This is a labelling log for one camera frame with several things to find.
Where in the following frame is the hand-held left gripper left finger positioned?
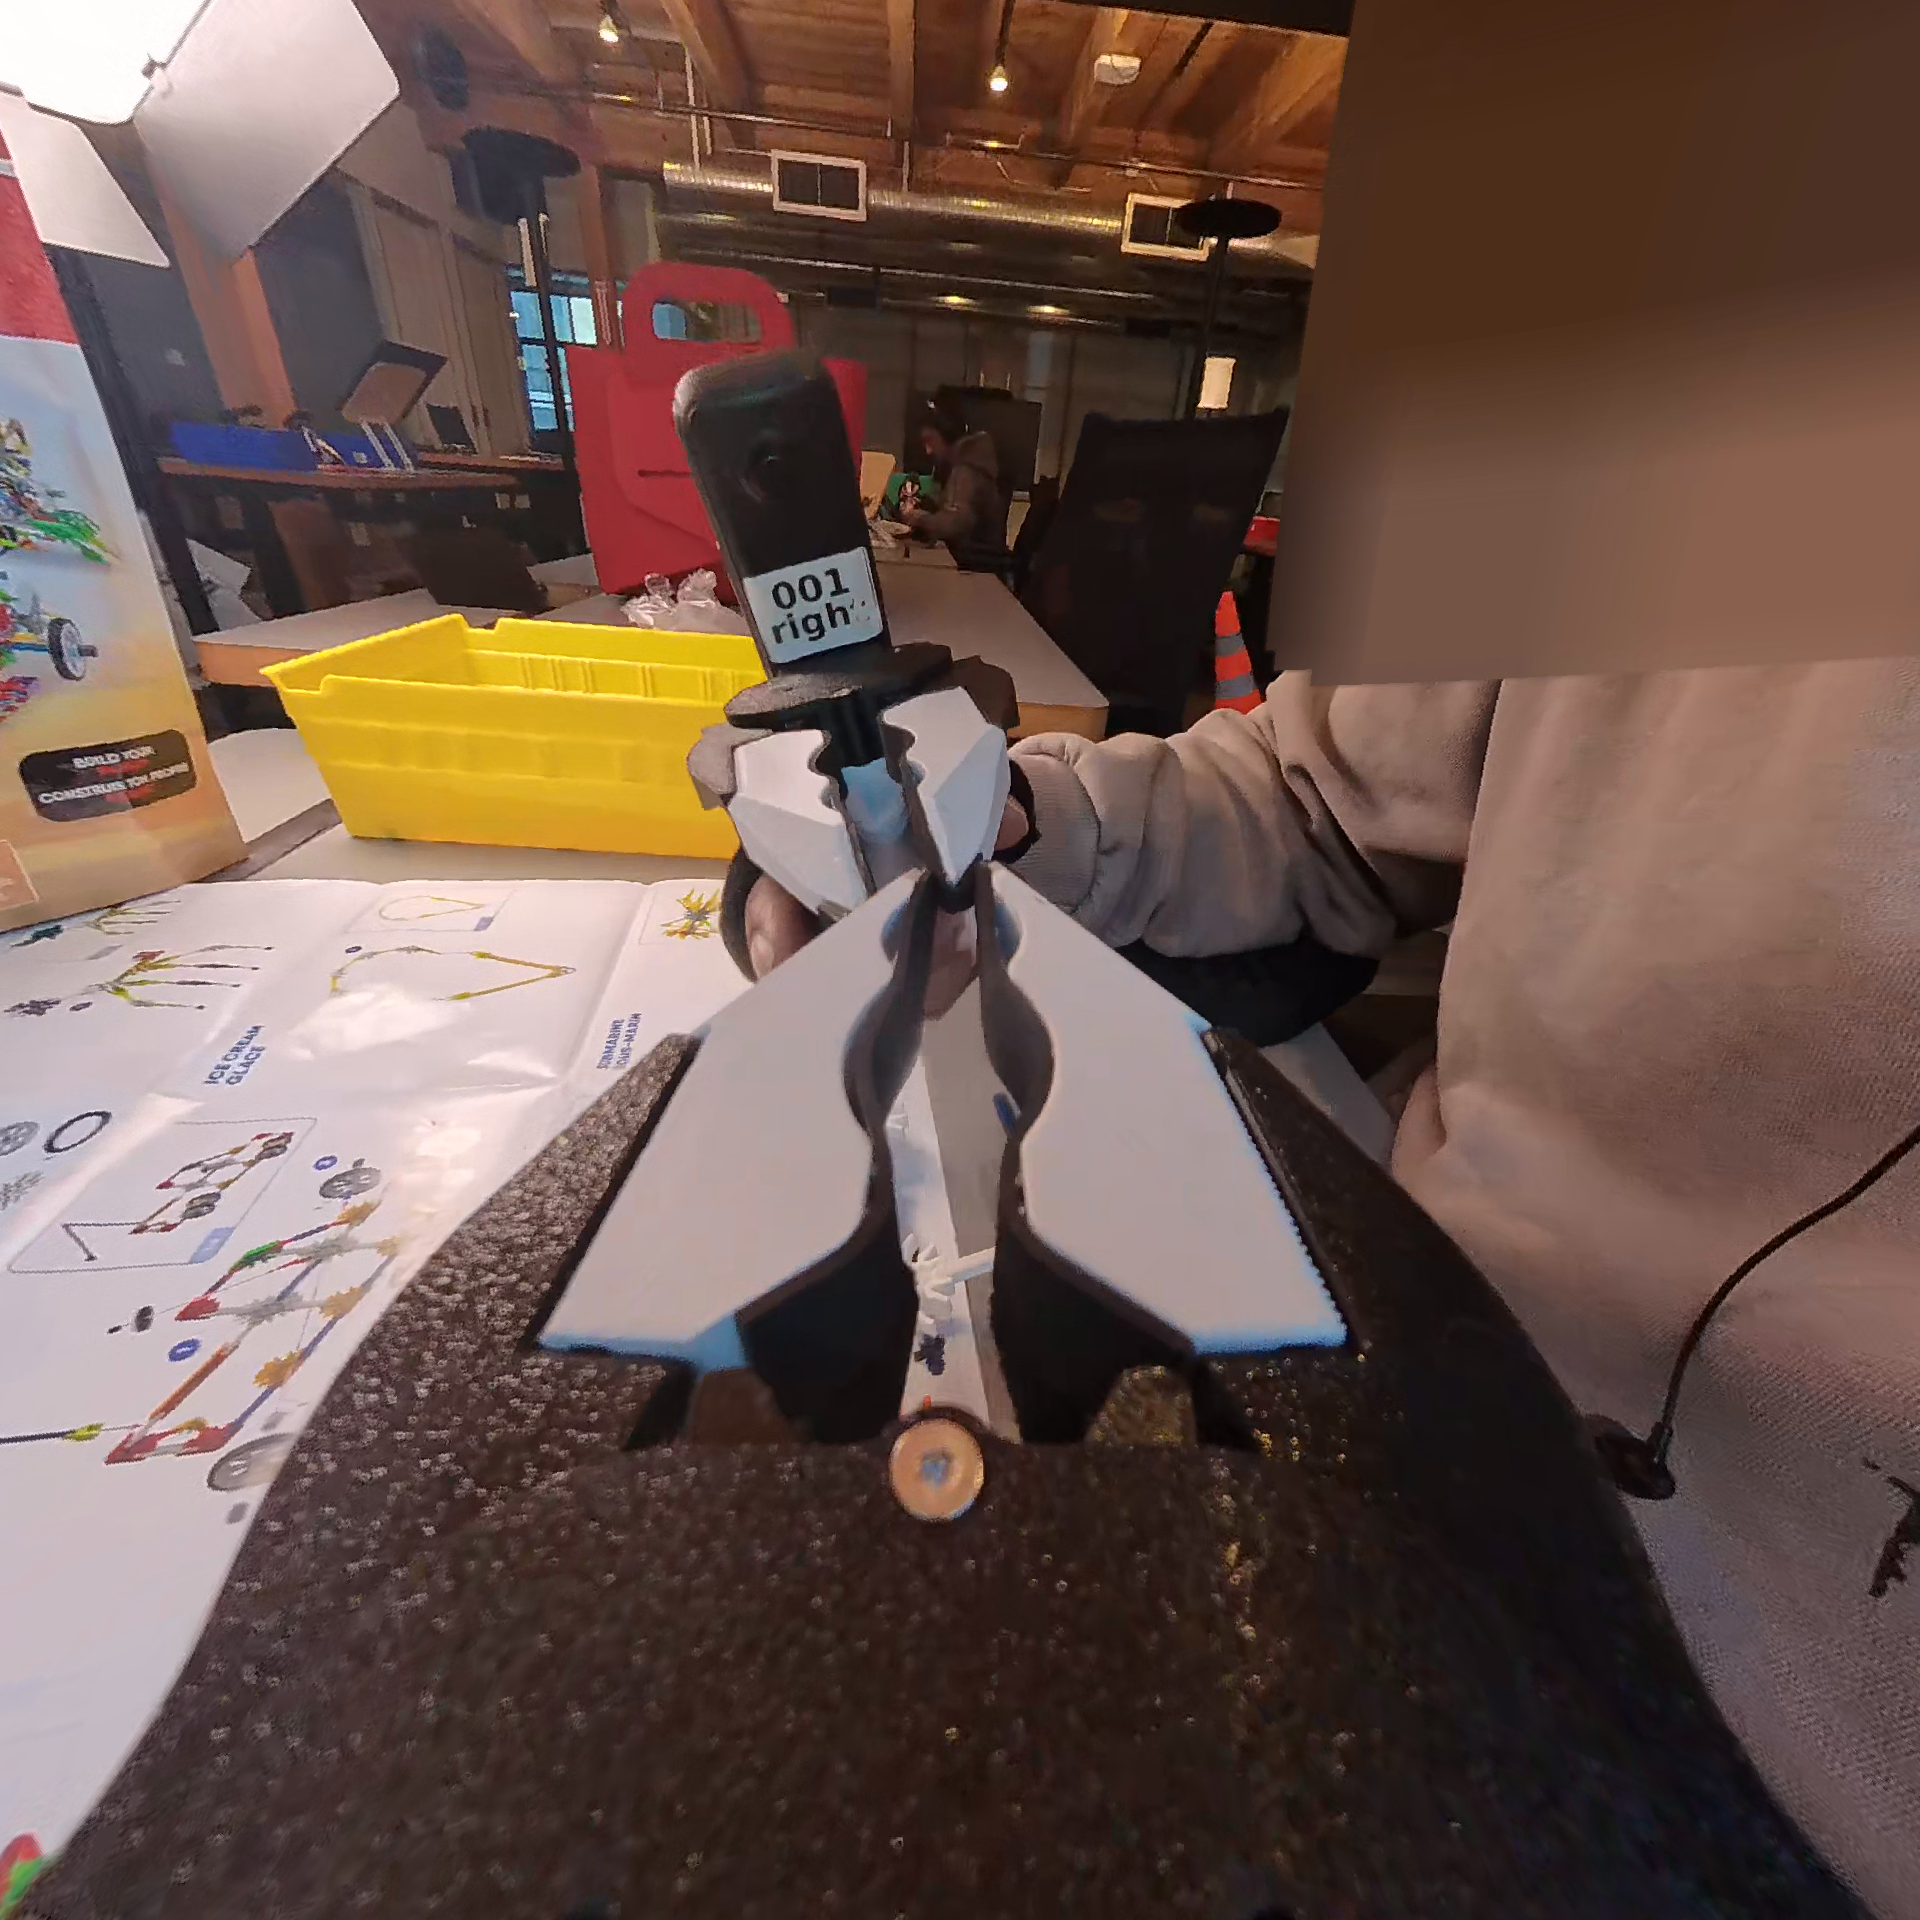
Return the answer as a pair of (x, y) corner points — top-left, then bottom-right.
(541, 871), (937, 1436)

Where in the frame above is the red box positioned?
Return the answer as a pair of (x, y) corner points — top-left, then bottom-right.
(563, 264), (875, 600)

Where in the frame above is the black rounded object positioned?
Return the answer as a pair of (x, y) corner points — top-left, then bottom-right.
(1127, 930), (1387, 1048)

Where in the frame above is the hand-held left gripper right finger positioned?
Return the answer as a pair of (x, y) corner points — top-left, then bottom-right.
(955, 871), (1348, 1436)

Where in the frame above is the black office chair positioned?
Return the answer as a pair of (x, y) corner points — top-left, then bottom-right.
(1036, 411), (1296, 728)

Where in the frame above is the white instruction sheet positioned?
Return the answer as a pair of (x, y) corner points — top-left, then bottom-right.
(0, 871), (992, 1868)

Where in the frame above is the clear plastic bag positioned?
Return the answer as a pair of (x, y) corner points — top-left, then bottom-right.
(614, 572), (743, 636)

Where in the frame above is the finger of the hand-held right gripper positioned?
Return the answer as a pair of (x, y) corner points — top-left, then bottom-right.
(887, 696), (1019, 895)
(697, 726), (877, 926)

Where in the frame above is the person's right forearm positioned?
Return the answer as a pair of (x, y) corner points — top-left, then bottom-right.
(1006, 677), (1501, 968)

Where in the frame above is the orange traffic cone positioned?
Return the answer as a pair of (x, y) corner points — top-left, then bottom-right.
(1206, 586), (1263, 719)

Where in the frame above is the yellow plastic bin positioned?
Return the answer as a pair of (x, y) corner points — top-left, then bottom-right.
(264, 615), (769, 866)

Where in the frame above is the person's upper body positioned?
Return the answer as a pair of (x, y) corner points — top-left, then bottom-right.
(1390, 677), (1920, 1920)

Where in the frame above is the white paper on clipboard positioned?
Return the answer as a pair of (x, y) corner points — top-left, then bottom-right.
(0, 0), (406, 271)

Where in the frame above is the thin black cable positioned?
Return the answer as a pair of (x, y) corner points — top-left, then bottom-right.
(1590, 1127), (1920, 1502)

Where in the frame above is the toy packaging bag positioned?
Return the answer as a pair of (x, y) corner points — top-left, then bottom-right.
(0, 167), (251, 928)

